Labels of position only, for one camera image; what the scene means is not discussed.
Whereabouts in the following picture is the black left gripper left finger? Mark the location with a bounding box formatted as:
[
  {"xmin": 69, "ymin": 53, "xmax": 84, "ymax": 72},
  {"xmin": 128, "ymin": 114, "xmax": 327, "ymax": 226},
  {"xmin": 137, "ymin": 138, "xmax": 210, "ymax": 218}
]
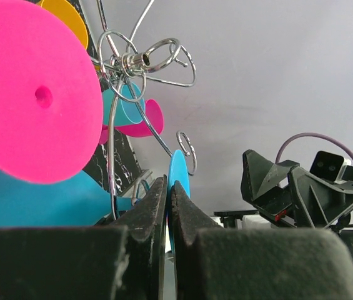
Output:
[{"xmin": 0, "ymin": 177, "xmax": 167, "ymax": 299}]

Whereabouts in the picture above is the chrome wire wine glass rack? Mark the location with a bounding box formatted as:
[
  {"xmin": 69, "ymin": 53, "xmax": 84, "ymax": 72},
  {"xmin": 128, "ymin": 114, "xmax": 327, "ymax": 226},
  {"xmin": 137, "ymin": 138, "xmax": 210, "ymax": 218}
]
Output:
[{"xmin": 92, "ymin": 1, "xmax": 197, "ymax": 219}]

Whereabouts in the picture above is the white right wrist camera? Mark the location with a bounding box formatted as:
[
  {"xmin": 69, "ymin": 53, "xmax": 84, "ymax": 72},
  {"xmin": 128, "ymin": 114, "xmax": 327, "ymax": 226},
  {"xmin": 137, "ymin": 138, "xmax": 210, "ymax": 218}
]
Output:
[{"xmin": 309, "ymin": 151, "xmax": 353, "ymax": 184}]

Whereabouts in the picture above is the blue wine glass front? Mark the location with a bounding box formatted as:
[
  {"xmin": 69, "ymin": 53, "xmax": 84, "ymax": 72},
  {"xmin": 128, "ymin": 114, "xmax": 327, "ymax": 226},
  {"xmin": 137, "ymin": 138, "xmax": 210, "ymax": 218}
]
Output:
[{"xmin": 0, "ymin": 149, "xmax": 192, "ymax": 254}]

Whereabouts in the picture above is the magenta wine glass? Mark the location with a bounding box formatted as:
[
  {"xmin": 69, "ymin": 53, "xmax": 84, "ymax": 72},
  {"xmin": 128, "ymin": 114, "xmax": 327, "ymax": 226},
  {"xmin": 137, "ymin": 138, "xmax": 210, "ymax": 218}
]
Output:
[
  {"xmin": 0, "ymin": 1, "xmax": 103, "ymax": 184},
  {"xmin": 97, "ymin": 99, "xmax": 165, "ymax": 144}
]

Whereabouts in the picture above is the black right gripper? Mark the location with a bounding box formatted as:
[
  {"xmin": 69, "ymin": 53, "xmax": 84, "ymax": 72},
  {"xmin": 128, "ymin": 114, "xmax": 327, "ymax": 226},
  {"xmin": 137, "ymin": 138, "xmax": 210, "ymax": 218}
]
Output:
[{"xmin": 214, "ymin": 149, "xmax": 353, "ymax": 230}]

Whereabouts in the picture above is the orange wine glass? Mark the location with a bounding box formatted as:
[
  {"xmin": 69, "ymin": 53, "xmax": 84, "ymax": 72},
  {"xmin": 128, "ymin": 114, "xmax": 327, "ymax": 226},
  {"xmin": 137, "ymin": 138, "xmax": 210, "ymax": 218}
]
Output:
[{"xmin": 37, "ymin": 0, "xmax": 89, "ymax": 49}]

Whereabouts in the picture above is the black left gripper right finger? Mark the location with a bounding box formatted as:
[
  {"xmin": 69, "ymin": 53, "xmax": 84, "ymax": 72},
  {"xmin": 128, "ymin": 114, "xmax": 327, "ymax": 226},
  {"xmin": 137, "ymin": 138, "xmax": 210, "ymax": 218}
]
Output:
[{"xmin": 170, "ymin": 182, "xmax": 353, "ymax": 299}]

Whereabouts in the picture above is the blue wine glass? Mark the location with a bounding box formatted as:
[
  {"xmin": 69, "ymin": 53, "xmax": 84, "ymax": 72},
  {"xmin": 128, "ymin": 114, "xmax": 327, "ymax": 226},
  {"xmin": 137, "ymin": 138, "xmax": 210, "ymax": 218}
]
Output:
[
  {"xmin": 102, "ymin": 82, "xmax": 146, "ymax": 127},
  {"xmin": 0, "ymin": 149, "xmax": 192, "ymax": 254}
]

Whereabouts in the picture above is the blue wine glass back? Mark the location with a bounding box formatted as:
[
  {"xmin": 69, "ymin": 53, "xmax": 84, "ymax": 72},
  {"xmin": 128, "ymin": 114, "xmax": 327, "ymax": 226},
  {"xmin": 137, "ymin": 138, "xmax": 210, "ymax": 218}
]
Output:
[{"xmin": 102, "ymin": 82, "xmax": 146, "ymax": 127}]

